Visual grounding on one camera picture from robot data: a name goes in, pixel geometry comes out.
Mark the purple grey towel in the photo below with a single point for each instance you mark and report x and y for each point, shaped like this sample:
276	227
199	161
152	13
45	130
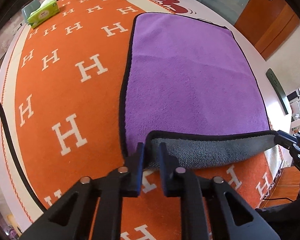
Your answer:
188	85

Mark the orange H-pattern table runner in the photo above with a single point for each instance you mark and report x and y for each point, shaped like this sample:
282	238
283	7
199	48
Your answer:
40	87

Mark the teal electric kettle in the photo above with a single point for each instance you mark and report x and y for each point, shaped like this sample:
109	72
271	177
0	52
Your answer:
29	8

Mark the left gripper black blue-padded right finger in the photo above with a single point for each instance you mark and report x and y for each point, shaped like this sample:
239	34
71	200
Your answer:
209	208

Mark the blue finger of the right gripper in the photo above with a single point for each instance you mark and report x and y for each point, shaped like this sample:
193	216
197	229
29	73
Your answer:
286	140

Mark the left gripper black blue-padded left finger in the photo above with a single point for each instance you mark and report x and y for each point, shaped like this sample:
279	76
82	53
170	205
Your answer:
92	208

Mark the dark green smartphone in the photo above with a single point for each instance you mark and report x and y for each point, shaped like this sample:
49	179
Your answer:
278	90

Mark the green tissue box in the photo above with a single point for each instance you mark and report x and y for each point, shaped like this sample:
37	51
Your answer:
46	10

